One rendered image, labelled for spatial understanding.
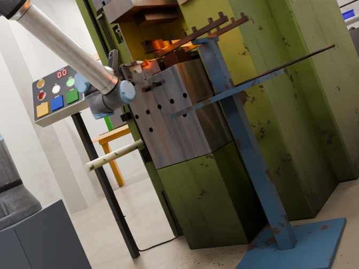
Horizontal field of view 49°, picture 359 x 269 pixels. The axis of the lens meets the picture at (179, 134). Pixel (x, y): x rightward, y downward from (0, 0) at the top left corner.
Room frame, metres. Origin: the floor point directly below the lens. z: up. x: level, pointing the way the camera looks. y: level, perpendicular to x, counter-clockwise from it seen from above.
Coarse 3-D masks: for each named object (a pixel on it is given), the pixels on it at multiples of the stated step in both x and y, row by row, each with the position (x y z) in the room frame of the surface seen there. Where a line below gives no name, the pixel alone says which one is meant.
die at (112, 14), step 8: (112, 0) 2.03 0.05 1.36; (120, 0) 1.99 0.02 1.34; (128, 0) 1.96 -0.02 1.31; (136, 0) 1.98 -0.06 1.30; (144, 0) 2.03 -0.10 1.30; (152, 0) 2.08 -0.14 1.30; (160, 0) 2.13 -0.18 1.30; (168, 0) 2.18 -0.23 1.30; (176, 0) 2.24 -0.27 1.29; (104, 8) 2.07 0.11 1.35; (112, 8) 2.04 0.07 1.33; (120, 8) 2.01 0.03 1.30; (128, 8) 1.98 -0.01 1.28; (136, 8) 2.00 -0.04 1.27; (144, 8) 2.05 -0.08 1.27; (152, 8) 2.11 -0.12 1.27; (160, 8) 2.17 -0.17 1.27; (112, 16) 2.05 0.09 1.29; (120, 16) 2.02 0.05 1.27; (128, 16) 2.08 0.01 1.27
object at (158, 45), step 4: (148, 40) 1.45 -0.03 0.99; (152, 40) 1.47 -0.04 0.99; (156, 40) 1.49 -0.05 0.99; (160, 40) 1.49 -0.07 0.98; (176, 40) 1.61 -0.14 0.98; (144, 44) 1.44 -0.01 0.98; (148, 44) 1.45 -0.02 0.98; (152, 44) 1.47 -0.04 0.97; (156, 44) 1.49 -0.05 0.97; (160, 44) 1.50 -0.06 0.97; (164, 44) 1.52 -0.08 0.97; (184, 44) 1.66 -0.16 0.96; (188, 44) 1.70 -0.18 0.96; (144, 48) 1.44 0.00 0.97; (148, 48) 1.44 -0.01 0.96; (152, 48) 1.46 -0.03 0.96; (156, 48) 1.48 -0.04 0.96; (160, 48) 1.50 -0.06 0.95; (164, 48) 1.55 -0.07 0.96; (148, 52) 1.44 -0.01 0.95; (152, 52) 1.47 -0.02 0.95; (156, 52) 1.51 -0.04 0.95
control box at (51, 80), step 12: (72, 72) 2.23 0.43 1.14; (36, 84) 2.31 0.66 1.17; (48, 84) 2.27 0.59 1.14; (60, 84) 2.23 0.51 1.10; (72, 84) 2.19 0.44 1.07; (36, 96) 2.28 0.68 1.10; (48, 96) 2.24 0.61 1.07; (84, 96) 2.14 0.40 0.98; (36, 108) 2.24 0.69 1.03; (60, 108) 2.16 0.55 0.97; (72, 108) 2.16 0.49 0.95; (84, 108) 2.19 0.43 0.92; (36, 120) 2.20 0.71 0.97; (48, 120) 2.21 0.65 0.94
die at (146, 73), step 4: (192, 52) 2.20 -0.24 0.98; (196, 52) 2.23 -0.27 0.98; (152, 60) 2.01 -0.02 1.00; (156, 60) 1.95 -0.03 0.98; (160, 60) 1.97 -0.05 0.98; (152, 64) 1.97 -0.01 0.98; (156, 64) 1.96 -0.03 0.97; (144, 68) 2.01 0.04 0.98; (148, 68) 2.00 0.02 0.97; (152, 68) 1.98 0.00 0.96; (156, 68) 1.96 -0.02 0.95; (160, 68) 1.96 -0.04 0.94; (164, 68) 1.98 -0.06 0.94; (136, 72) 2.05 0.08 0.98; (144, 72) 2.02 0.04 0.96; (148, 72) 2.00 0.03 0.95; (152, 72) 1.99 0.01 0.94; (136, 76) 2.06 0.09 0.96; (140, 76) 2.04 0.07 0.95; (144, 76) 2.02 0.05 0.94; (148, 76) 2.01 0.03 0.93; (136, 80) 2.06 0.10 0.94; (140, 80) 2.05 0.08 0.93; (144, 80) 2.03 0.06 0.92; (136, 84) 2.07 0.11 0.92
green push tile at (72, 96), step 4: (68, 92) 2.17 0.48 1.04; (72, 92) 2.16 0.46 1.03; (76, 92) 2.15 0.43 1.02; (68, 96) 2.16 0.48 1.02; (72, 96) 2.15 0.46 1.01; (76, 96) 2.14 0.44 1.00; (68, 100) 2.15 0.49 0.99; (72, 100) 2.14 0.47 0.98; (76, 100) 2.14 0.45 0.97; (68, 104) 2.15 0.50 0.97
